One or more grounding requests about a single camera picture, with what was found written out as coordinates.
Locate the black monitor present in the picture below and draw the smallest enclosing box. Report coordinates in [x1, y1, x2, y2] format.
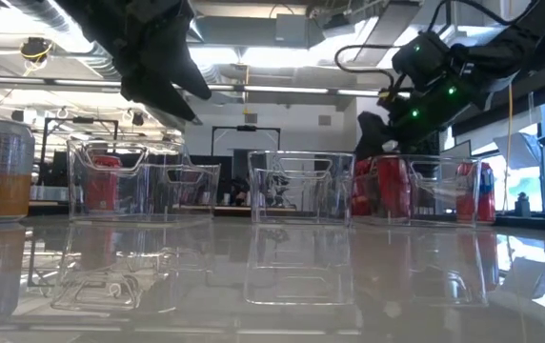
[38, 151, 111, 188]

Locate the red cola can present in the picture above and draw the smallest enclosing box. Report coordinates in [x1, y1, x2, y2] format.
[352, 159, 376, 218]
[84, 154, 124, 214]
[375, 154, 413, 220]

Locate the yellow hanging cable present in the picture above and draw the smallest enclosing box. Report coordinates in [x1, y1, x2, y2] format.
[500, 83, 515, 213]

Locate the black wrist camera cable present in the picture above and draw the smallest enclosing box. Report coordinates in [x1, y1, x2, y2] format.
[333, 44, 397, 90]

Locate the red strawberry Fanta can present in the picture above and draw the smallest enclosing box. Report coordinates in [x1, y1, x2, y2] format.
[455, 161, 497, 225]

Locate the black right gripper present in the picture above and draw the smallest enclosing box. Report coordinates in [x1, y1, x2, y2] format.
[355, 78, 464, 161]

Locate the silver metal tray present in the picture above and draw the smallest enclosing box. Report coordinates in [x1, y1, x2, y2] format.
[29, 185, 70, 202]

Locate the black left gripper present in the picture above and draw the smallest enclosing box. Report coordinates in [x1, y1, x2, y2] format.
[55, 0, 212, 122]

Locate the wooden background desk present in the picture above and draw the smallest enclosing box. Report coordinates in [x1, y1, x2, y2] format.
[176, 203, 297, 213]

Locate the silver and orange soda can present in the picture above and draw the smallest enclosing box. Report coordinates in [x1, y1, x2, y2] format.
[0, 118, 36, 224]

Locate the clear plastic bin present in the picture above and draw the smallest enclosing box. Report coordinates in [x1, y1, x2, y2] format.
[351, 152, 483, 229]
[247, 150, 357, 226]
[66, 137, 222, 225]

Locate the long ceiling light bar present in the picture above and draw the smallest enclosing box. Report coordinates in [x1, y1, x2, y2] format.
[0, 74, 388, 99]

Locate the black metal frame stand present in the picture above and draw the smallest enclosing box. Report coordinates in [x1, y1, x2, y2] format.
[40, 116, 120, 188]
[211, 125, 282, 156]

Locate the grey rectangular ceiling duct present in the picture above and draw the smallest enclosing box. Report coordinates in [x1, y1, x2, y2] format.
[191, 12, 313, 50]

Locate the small dark bottle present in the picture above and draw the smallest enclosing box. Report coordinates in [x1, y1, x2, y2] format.
[514, 191, 532, 218]

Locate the black round ceiling device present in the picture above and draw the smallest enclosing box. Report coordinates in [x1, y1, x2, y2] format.
[18, 36, 55, 64]

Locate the white hanging sheet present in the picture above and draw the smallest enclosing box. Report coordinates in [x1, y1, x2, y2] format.
[493, 131, 544, 171]

